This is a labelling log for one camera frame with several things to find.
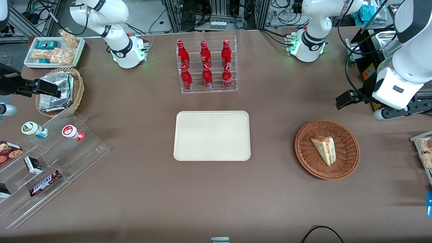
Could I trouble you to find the snickers chocolate bar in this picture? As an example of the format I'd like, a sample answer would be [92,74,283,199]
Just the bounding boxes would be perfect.
[28,169,62,197]

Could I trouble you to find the aluminium equipment rack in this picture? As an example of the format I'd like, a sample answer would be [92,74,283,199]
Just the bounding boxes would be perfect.
[161,0,271,33]

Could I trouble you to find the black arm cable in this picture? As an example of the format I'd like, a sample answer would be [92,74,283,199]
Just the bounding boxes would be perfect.
[40,0,90,36]
[344,0,407,103]

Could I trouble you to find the teal snack box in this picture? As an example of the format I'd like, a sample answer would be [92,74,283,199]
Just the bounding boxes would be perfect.
[36,40,58,50]

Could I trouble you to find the triangle sandwich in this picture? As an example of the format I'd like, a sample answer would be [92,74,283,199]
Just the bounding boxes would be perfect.
[310,136,337,167]

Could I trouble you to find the red cookie box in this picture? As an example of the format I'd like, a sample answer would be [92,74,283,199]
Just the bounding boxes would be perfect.
[0,140,24,168]

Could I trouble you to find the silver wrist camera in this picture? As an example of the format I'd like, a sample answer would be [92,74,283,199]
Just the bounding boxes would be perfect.
[0,103,18,117]
[373,101,432,121]

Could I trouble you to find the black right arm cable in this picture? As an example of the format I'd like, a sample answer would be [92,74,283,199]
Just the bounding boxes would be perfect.
[40,0,90,36]

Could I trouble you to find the steel warmer pan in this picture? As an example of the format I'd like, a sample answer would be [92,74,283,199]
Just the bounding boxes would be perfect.
[375,30,406,60]

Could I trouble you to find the brown wicker basket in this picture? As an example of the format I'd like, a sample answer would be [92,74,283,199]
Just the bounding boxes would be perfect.
[294,118,360,181]

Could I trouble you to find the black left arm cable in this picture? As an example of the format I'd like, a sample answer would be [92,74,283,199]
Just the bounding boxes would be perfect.
[344,0,407,103]

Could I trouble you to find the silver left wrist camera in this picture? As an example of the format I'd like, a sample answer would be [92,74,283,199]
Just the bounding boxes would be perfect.
[373,101,432,121]

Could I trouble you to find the red cola bottle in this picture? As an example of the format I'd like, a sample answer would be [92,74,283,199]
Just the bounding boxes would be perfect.
[221,39,233,69]
[201,63,214,89]
[180,65,194,90]
[177,40,191,69]
[221,65,234,89]
[200,40,213,69]

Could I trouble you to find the black looped cable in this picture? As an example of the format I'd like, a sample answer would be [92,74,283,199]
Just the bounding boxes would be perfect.
[301,225,344,243]

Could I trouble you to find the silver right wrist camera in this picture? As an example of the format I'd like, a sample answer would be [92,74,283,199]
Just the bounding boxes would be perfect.
[0,103,18,117]

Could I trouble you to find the clear acrylic stepped shelf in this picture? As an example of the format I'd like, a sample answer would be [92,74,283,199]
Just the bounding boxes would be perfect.
[0,112,110,230]

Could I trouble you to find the white rectangular snack tray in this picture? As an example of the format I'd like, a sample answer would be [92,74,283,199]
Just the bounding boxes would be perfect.
[24,36,86,69]

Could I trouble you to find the black food warmer case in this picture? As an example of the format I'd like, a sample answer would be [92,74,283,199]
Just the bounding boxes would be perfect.
[345,29,432,112]

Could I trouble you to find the small black white box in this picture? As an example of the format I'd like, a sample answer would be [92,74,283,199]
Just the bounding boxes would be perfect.
[23,156,44,175]

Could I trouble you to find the metal wire tray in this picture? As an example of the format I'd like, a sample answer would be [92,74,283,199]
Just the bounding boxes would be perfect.
[410,131,432,187]

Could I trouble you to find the cream plastic tray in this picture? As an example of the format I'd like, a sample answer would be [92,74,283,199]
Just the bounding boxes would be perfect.
[173,110,251,162]

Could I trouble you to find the green lid yogurt cup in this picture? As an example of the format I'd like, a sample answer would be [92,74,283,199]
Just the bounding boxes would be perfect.
[21,121,49,140]

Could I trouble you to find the foil wrapped package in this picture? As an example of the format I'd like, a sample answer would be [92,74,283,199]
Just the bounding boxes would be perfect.
[38,96,73,113]
[40,71,74,102]

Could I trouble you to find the light tan wicker basket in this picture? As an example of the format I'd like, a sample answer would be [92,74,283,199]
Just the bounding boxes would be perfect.
[35,66,84,118]

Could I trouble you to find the clear acrylic bottle rack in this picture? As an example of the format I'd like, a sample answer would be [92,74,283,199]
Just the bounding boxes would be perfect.
[176,35,238,95]

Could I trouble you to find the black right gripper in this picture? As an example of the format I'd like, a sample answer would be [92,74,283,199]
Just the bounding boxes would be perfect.
[0,63,62,99]

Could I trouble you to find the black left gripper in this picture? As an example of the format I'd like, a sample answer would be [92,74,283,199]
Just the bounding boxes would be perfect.
[335,88,377,110]

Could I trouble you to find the red lid yogurt cup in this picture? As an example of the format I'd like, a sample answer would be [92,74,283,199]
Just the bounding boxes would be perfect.
[61,125,85,142]

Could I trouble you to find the clear bag of puffed snacks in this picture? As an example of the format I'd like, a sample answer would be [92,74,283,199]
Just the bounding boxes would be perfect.
[50,48,76,65]
[59,29,79,49]
[32,49,53,61]

